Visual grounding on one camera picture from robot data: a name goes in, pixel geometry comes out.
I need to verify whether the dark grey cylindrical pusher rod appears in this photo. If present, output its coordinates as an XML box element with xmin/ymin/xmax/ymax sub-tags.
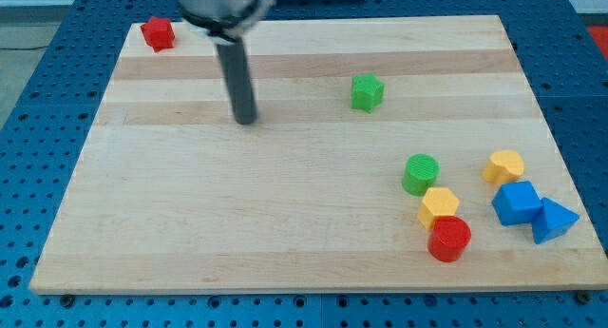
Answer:
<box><xmin>216</xmin><ymin>38</ymin><xmax>257</xmax><ymax>125</ymax></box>

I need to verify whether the red star block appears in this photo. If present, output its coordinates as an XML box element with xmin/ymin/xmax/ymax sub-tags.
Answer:
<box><xmin>141</xmin><ymin>16</ymin><xmax>175</xmax><ymax>52</ymax></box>

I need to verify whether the green star block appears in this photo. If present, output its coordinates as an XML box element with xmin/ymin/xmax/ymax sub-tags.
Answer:
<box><xmin>351</xmin><ymin>73</ymin><xmax>385</xmax><ymax>113</ymax></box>

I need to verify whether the light wooden board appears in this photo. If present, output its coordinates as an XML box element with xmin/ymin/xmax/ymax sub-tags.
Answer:
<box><xmin>29</xmin><ymin>15</ymin><xmax>607</xmax><ymax>296</ymax></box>

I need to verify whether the green cylinder block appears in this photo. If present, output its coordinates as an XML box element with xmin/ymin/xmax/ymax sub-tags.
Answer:
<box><xmin>402</xmin><ymin>154</ymin><xmax>440</xmax><ymax>196</ymax></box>

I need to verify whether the yellow hexagon block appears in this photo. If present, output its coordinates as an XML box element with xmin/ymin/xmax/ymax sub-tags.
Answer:
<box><xmin>417</xmin><ymin>187</ymin><xmax>460</xmax><ymax>230</ymax></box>

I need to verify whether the red cylinder block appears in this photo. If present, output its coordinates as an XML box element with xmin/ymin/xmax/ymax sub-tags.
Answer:
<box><xmin>427</xmin><ymin>216</ymin><xmax>472</xmax><ymax>262</ymax></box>

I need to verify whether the yellow heart block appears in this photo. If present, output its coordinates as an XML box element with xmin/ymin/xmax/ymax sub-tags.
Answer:
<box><xmin>482</xmin><ymin>150</ymin><xmax>525</xmax><ymax>186</ymax></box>

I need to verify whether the blue cube block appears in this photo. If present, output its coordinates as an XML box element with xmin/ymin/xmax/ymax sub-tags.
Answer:
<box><xmin>491</xmin><ymin>181</ymin><xmax>542</xmax><ymax>226</ymax></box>

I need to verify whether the blue triangle block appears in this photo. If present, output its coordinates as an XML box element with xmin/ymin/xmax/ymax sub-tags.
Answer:
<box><xmin>531</xmin><ymin>197</ymin><xmax>580</xmax><ymax>244</ymax></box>

